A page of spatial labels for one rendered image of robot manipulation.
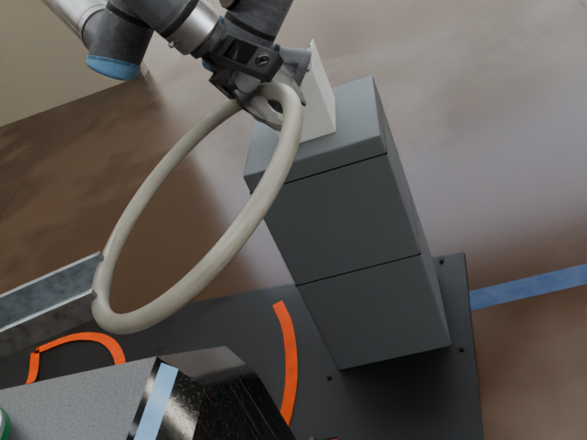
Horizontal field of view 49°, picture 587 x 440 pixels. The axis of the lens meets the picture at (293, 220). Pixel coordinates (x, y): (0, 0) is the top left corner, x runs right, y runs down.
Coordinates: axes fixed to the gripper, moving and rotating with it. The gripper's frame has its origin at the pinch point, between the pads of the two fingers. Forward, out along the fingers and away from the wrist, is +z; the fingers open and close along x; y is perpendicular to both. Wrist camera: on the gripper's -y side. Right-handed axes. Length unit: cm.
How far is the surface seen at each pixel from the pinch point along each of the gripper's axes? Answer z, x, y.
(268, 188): -7.2, 18.7, -23.9
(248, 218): -7.4, 23.6, -24.2
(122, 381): 14, 58, 28
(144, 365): 16, 53, 27
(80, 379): 10, 63, 37
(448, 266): 122, -26, 80
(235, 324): 89, 35, 134
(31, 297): -13, 52, 23
